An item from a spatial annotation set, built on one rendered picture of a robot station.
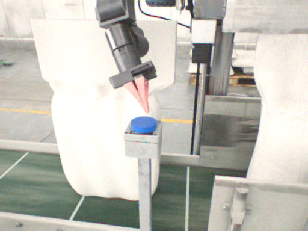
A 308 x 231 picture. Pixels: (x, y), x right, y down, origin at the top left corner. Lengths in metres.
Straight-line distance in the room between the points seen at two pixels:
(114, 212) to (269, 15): 0.83
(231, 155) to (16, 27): 6.57
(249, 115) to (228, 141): 0.15
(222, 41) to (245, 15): 0.36
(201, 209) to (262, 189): 0.44
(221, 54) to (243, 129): 0.34
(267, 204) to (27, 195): 0.91
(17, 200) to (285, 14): 1.14
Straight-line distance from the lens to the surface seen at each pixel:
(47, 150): 1.42
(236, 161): 1.23
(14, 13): 7.17
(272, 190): 0.63
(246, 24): 0.79
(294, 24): 0.82
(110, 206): 1.03
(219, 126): 1.12
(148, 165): 0.60
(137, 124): 0.54
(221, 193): 0.63
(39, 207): 1.10
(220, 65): 1.15
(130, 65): 0.54
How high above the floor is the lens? 1.10
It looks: 25 degrees down
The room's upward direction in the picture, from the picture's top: straight up
